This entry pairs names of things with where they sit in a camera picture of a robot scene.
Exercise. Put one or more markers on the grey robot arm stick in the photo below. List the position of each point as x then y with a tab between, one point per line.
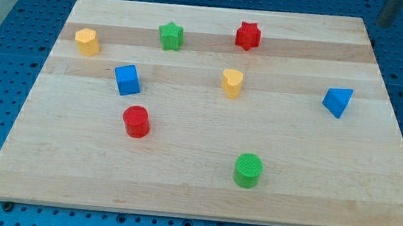
389	12

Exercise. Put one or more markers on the green star block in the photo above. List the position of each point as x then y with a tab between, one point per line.
171	36

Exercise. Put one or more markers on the red star block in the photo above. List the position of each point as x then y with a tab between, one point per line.
248	35

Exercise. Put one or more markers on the yellow heart block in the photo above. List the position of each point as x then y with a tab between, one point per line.
231	82

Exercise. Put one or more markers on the red cylinder block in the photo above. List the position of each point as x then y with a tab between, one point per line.
136	121

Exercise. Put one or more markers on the wooden board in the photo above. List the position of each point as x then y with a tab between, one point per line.
68	146

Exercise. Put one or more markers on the green cylinder block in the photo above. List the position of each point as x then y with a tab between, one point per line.
247	170

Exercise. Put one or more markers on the blue cube block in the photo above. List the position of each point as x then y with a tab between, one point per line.
127	80

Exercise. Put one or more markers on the yellow hexagon block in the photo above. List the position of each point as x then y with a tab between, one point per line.
87	42

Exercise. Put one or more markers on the blue triangle block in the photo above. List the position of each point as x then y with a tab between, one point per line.
337	100

